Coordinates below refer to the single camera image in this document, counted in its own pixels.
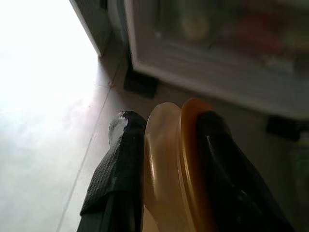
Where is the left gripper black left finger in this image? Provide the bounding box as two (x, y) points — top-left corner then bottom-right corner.
(77, 110), (147, 232)

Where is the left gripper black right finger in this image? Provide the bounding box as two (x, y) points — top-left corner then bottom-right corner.
(196, 111), (296, 232)

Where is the glass door display fridge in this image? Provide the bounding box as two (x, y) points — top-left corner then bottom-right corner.
(68, 0), (309, 141)

